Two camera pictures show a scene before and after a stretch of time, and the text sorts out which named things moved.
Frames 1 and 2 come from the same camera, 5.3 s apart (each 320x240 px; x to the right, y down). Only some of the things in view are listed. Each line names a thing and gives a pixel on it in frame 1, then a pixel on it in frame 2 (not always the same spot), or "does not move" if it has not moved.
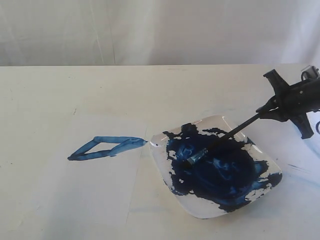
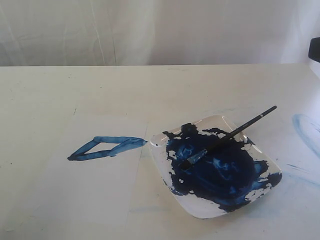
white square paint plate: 232,174 does not move
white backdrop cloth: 42,33 does not move
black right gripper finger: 278,83 -> 314,50
